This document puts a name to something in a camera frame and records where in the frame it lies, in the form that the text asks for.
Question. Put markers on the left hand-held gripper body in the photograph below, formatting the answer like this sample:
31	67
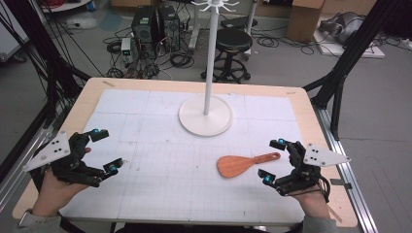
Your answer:
61	161

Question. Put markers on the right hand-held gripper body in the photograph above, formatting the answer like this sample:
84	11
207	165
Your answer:
301	178

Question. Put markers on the wooden rice spatula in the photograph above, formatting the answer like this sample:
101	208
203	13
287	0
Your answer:
231	165

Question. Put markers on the white hook rack stand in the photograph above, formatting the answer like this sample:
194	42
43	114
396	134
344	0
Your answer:
211	48

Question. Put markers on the person's right hand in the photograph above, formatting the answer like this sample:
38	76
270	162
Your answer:
312	202

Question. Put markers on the person's left hand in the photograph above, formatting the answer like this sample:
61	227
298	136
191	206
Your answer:
51	197

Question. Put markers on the black tape piece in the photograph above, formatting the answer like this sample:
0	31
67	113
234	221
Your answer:
340	183

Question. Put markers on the beige tape strip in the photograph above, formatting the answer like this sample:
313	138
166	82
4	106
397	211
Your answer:
334	214

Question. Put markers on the white grid paper mat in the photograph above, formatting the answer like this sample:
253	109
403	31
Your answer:
162	181

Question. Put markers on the beige tape piece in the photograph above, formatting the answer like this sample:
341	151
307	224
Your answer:
109	83
291	93

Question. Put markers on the silver power supply box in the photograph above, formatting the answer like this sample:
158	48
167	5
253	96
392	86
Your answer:
126	48

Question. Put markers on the white power strip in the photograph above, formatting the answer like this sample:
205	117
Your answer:
81	23

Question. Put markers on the black round stool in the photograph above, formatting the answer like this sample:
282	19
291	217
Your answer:
233	39

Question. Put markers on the black computer tower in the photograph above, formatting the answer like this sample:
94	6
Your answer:
144	29
170	27

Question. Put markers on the brown cardboard box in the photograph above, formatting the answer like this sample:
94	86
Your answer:
304	19

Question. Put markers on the black flat case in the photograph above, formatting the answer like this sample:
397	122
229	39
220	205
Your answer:
238	22

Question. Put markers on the white flat board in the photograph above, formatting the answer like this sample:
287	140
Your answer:
369	51

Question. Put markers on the white round table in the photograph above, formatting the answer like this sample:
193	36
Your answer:
64	6

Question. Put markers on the grey bag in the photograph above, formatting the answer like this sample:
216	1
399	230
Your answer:
346	27

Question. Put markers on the white table leg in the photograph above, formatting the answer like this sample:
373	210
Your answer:
194	29

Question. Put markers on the aluminium rail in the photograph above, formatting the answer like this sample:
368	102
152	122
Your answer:
346	168
19	174

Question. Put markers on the black metal frame post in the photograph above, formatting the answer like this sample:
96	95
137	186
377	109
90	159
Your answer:
48	64
353	51

